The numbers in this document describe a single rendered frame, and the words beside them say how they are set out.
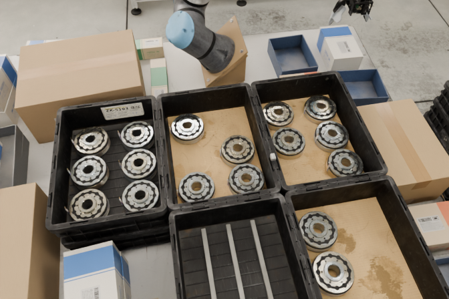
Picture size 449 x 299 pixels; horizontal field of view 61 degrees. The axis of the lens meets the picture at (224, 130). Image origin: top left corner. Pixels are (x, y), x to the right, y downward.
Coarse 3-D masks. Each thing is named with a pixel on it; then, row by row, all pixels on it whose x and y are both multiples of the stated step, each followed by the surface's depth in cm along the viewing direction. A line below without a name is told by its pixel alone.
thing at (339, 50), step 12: (324, 36) 156; (336, 36) 156; (348, 36) 156; (324, 48) 157; (336, 48) 152; (348, 48) 152; (324, 60) 159; (336, 60) 149; (348, 60) 150; (360, 60) 150
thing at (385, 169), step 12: (324, 72) 124; (336, 72) 124; (252, 84) 121; (348, 96) 118; (264, 120) 112; (360, 120) 114; (372, 144) 108; (276, 156) 105; (276, 168) 102; (384, 168) 102; (324, 180) 100; (336, 180) 100; (348, 180) 100
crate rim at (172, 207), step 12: (240, 84) 121; (168, 96) 118; (252, 96) 118; (252, 108) 115; (264, 132) 109; (264, 144) 107; (168, 168) 102; (168, 180) 102; (276, 180) 100; (168, 192) 98; (252, 192) 98; (264, 192) 98; (276, 192) 98; (168, 204) 96; (180, 204) 96; (192, 204) 96; (204, 204) 96
